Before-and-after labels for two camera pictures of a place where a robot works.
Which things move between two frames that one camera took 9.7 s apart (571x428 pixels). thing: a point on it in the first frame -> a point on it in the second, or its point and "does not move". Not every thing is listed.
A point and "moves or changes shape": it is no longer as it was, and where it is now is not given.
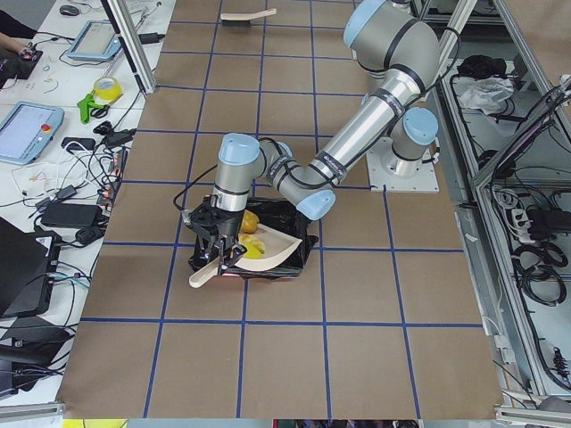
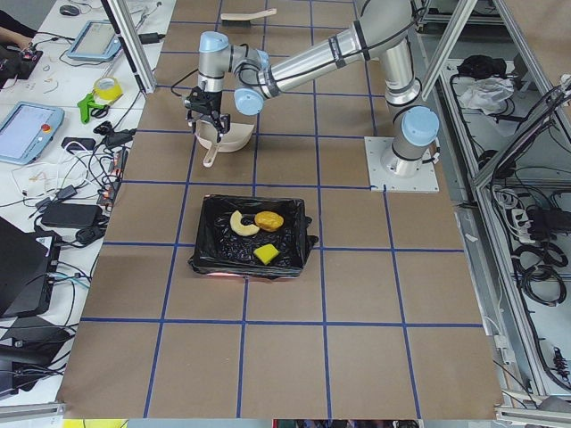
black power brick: (74, 215) does not move
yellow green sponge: (254, 251) -> (267, 253)
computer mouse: (69, 10) does not move
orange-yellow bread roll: (249, 222) -> (268, 220)
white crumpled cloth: (486, 94) does not move
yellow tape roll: (107, 89) does not move
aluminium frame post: (133, 43) does not move
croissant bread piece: (245, 238) moves or changes shape
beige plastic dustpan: (277, 246) -> (236, 138)
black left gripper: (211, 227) -> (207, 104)
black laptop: (26, 272) does not move
